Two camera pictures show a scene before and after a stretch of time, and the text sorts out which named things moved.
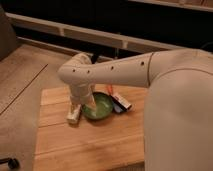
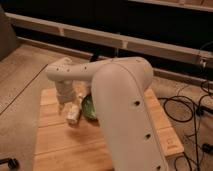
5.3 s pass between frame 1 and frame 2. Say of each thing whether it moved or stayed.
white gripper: moved
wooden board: stayed
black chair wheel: stayed
